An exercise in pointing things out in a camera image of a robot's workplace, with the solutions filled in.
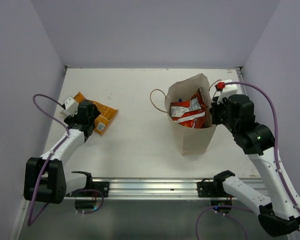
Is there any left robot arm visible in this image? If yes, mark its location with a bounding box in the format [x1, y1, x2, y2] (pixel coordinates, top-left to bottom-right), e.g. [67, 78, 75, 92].
[23, 100, 101, 204]

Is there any aluminium mounting rail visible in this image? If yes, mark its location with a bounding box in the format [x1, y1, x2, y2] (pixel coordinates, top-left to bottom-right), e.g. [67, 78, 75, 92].
[64, 177, 268, 201]

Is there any purple cable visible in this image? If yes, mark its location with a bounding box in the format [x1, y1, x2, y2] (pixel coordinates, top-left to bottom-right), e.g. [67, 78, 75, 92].
[27, 94, 105, 227]
[223, 81, 300, 237]

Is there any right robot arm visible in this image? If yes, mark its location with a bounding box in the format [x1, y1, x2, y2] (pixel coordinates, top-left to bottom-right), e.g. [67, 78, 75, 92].
[209, 94, 300, 237]

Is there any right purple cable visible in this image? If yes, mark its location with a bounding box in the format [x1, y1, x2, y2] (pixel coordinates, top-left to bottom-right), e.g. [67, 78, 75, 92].
[223, 81, 300, 237]

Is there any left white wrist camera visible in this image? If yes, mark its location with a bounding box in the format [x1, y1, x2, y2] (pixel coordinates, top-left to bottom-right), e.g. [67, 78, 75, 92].
[60, 96, 79, 117]

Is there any black base bracket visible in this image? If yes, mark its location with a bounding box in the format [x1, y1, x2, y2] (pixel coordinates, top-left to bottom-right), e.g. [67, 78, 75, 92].
[196, 178, 228, 198]
[91, 181, 110, 198]

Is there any red Doritos bag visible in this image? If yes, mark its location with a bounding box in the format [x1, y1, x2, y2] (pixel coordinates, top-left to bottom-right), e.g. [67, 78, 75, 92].
[170, 88, 208, 129]

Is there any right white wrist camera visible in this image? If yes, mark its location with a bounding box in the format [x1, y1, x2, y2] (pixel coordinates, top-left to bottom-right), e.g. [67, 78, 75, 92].
[212, 79, 238, 104]

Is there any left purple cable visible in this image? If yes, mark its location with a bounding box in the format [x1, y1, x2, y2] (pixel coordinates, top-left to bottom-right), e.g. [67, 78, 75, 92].
[27, 94, 105, 227]

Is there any left black base bracket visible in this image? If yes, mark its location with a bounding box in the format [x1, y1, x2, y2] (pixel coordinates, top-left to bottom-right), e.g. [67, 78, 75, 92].
[91, 181, 110, 198]

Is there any orange snack bag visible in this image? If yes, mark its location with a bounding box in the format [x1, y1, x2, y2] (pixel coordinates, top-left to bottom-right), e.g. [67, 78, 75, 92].
[73, 92, 119, 136]

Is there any beige paper bag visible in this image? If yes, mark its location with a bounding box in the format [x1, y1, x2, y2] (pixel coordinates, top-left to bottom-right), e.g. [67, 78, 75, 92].
[151, 73, 216, 155]

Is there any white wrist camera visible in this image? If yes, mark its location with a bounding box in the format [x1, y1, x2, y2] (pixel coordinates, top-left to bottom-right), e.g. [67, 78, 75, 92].
[60, 96, 79, 117]
[212, 79, 238, 104]

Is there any right black base bracket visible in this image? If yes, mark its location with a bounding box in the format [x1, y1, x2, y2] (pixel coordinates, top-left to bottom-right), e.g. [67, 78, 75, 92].
[196, 178, 228, 198]

